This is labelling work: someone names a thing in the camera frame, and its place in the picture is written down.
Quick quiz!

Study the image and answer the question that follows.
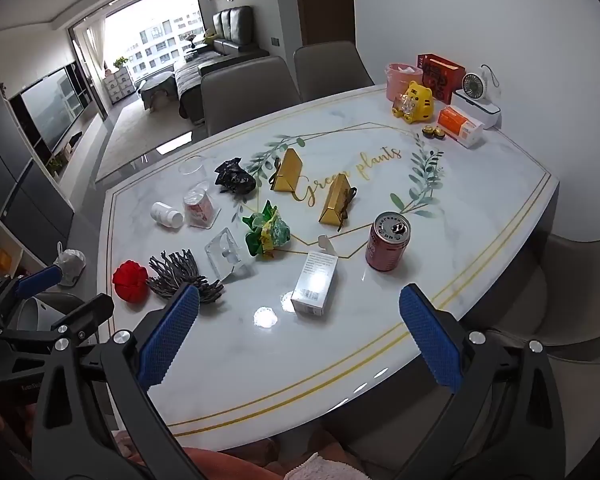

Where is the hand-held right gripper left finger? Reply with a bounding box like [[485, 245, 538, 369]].
[[31, 283, 203, 480]]

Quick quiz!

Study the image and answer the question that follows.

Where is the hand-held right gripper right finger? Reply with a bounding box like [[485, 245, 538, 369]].
[[399, 283, 566, 480]]

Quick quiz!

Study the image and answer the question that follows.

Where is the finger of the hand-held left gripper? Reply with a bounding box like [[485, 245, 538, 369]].
[[0, 293, 115, 358], [0, 264, 65, 331]]

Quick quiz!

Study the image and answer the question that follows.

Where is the white round waste bin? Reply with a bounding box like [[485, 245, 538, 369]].
[[15, 291, 101, 346]]

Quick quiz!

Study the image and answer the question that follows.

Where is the clear plastic box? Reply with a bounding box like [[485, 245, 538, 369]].
[[204, 227, 251, 281]]

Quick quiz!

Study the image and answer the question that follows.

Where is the green yellow wrapper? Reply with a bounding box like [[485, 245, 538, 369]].
[[242, 200, 291, 261]]

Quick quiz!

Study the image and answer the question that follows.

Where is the black plastic bag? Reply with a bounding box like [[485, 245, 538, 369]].
[[214, 157, 257, 195]]

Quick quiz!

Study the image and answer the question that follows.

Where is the red paper flower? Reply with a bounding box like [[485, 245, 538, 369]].
[[112, 260, 150, 304]]

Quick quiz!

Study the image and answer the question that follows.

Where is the white sideboard cabinet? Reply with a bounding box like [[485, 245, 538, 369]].
[[0, 195, 46, 281]]

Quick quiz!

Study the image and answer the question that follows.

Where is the dark grey dried branch bundle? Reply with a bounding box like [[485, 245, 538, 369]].
[[147, 248, 225, 306]]

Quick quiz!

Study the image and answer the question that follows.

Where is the red drink can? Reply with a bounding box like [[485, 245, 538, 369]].
[[365, 211, 411, 272]]

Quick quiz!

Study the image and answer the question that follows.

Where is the dark grey refrigerator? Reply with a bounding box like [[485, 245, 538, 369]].
[[0, 74, 76, 266]]

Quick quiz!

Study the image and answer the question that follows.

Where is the white pill bottle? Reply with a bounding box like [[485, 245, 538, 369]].
[[151, 201, 185, 228]]

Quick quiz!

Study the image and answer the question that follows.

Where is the white cardboard box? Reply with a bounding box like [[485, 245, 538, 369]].
[[291, 234, 343, 317]]

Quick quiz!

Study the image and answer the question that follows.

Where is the pink-white plastic packet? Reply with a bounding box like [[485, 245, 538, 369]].
[[183, 186, 218, 229]]

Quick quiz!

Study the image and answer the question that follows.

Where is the beige dining chair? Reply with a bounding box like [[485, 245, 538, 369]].
[[294, 41, 375, 103], [325, 347, 600, 480], [200, 56, 301, 137], [484, 232, 600, 348]]

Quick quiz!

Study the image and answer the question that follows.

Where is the clear plastic cup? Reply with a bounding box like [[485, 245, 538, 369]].
[[179, 155, 211, 193]]

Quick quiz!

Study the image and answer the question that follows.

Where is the gold triangular gift box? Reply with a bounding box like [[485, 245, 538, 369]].
[[270, 148, 305, 194], [319, 174, 357, 233]]

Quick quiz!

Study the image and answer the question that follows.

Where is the white fluffy cloth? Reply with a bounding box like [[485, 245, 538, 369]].
[[286, 452, 368, 480]]

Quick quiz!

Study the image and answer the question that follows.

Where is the television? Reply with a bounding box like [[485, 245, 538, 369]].
[[20, 67, 81, 153]]

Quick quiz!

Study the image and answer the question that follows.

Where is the beige rug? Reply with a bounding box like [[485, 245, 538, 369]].
[[95, 102, 211, 183]]

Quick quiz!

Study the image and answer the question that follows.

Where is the white drawer cabinet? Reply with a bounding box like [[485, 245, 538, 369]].
[[104, 67, 133, 106]]

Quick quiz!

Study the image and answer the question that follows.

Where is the orange white tissue packet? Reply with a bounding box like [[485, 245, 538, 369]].
[[437, 105, 485, 149]]

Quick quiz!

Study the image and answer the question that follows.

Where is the coffee table with cloth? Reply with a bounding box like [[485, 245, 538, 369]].
[[139, 71, 177, 111]]

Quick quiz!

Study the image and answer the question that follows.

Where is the white storage box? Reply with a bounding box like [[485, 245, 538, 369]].
[[452, 89, 501, 130]]

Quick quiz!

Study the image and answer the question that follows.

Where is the yellow tiger toy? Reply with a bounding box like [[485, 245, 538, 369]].
[[391, 81, 435, 125]]

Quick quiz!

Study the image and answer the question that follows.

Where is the pink bucket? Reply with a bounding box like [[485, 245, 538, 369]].
[[386, 62, 421, 103]]

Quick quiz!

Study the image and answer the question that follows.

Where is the white mini fan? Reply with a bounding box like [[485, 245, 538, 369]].
[[460, 64, 500, 98]]

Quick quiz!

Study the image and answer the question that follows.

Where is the red gift box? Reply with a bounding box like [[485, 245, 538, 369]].
[[418, 53, 465, 106]]

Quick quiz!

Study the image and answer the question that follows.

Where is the grey leather sofa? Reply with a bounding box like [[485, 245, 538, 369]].
[[174, 6, 271, 121]]

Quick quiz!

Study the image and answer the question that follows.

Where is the brown door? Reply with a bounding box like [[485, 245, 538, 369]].
[[292, 0, 353, 48]]

